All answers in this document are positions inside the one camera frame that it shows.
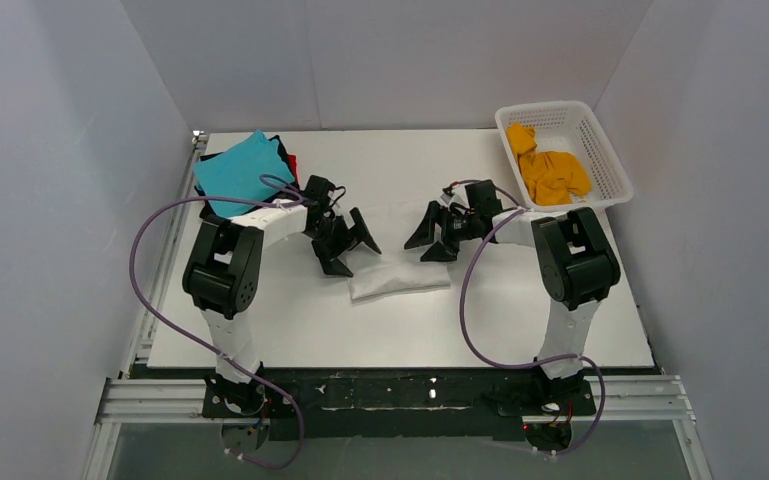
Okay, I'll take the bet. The yellow t-shirt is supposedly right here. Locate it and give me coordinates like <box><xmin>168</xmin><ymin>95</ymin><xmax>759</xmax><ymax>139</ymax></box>
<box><xmin>506</xmin><ymin>123</ymin><xmax>592</xmax><ymax>206</ymax></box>

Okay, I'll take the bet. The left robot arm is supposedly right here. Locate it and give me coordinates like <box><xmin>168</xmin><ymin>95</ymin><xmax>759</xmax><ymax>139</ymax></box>
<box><xmin>182</xmin><ymin>174</ymin><xmax>382</xmax><ymax>384</ymax></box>

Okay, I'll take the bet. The white t-shirt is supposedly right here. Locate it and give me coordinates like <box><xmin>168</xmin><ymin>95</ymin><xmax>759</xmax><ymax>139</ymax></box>
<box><xmin>344</xmin><ymin>201</ymin><xmax>453</xmax><ymax>305</ymax></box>

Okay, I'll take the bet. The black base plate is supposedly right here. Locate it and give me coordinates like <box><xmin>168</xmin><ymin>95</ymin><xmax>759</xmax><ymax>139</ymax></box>
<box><xmin>202</xmin><ymin>368</ymin><xmax>598</xmax><ymax>441</ymax></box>

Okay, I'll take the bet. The folded cyan t-shirt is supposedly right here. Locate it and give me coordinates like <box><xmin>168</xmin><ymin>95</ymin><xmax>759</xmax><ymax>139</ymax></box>
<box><xmin>192</xmin><ymin>129</ymin><xmax>297</xmax><ymax>220</ymax></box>

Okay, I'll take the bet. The folded red t-shirt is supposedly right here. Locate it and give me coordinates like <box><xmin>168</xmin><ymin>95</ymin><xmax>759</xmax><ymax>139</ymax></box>
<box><xmin>287</xmin><ymin>154</ymin><xmax>299</xmax><ymax>182</ymax></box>

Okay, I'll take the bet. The white plastic basket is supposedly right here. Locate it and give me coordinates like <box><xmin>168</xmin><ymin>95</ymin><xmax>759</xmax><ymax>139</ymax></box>
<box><xmin>495</xmin><ymin>101</ymin><xmax>633</xmax><ymax>211</ymax></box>

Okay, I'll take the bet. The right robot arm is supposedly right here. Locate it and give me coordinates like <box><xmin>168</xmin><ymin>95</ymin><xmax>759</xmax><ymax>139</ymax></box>
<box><xmin>403</xmin><ymin>180</ymin><xmax>621</xmax><ymax>381</ymax></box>

